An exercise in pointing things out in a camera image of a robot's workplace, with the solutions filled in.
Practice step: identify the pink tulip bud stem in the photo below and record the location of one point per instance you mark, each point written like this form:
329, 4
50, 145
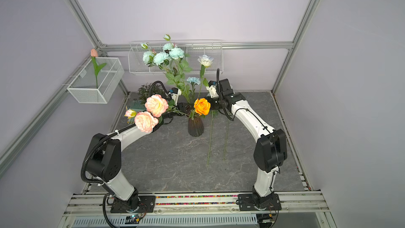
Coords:
97, 67

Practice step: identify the orange rose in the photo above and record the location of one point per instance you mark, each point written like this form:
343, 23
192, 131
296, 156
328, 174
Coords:
202, 107

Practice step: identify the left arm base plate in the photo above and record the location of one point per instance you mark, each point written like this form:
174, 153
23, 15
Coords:
136, 204

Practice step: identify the blue green hand fan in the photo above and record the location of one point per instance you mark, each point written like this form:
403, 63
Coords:
136, 106

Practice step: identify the aluminium front rail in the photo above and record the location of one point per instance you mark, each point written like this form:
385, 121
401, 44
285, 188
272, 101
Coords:
231, 203

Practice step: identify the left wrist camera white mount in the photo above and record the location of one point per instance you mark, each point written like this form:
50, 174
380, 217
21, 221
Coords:
175, 93

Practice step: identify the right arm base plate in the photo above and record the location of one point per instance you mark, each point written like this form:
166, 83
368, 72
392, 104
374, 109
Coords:
253, 202

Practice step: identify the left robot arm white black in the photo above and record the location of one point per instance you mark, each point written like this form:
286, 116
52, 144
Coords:
102, 164

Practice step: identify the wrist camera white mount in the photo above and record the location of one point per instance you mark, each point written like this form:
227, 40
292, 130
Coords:
175, 93
211, 88

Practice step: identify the white wire wall basket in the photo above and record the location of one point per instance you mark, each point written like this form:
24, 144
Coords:
193, 49

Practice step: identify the small blue carnation stem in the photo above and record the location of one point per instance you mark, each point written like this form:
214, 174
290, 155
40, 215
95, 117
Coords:
193, 81

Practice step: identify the white vent grille strip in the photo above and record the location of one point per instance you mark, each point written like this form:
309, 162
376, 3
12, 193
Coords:
129, 221

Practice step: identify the pink rose branch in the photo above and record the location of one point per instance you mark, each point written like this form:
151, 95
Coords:
156, 108

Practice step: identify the teal rose branch remaining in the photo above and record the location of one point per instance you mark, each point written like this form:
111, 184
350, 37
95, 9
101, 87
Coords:
172, 60

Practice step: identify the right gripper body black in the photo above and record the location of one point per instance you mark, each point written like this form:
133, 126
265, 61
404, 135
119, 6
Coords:
215, 103

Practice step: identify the white rose stem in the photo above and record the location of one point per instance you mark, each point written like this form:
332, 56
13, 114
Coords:
204, 69

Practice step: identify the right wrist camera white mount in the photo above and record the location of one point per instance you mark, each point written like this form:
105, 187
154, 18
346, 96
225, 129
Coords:
211, 88

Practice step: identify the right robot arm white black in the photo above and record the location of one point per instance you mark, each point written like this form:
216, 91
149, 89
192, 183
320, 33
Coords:
270, 150

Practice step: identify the white mesh side basket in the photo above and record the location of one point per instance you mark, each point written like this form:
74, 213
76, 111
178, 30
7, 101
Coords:
83, 86

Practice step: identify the dark ribbed glass vase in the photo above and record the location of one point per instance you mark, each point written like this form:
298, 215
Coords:
195, 126

